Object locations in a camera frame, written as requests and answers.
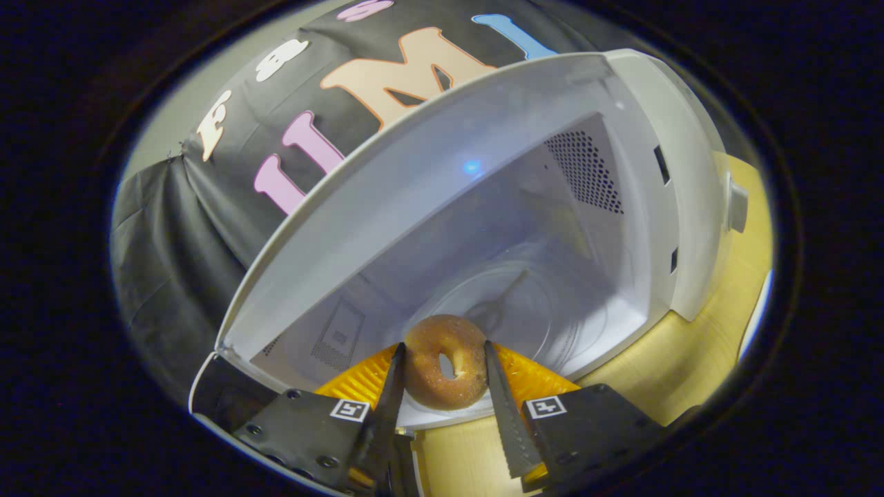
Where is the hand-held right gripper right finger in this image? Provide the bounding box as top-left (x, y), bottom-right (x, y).
top-left (482, 340), bottom-right (669, 494)

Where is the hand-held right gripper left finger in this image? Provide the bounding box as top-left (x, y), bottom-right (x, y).
top-left (231, 342), bottom-right (419, 497)

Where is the brown ring doughnut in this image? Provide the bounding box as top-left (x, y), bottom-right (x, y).
top-left (403, 315), bottom-right (490, 411)

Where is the white microwave oven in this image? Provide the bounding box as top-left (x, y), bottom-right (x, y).
top-left (188, 48), bottom-right (750, 432)

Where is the glass turntable plate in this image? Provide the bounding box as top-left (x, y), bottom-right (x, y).
top-left (414, 259), bottom-right (626, 387)

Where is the white oval plate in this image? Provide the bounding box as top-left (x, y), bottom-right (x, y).
top-left (738, 268), bottom-right (774, 363)

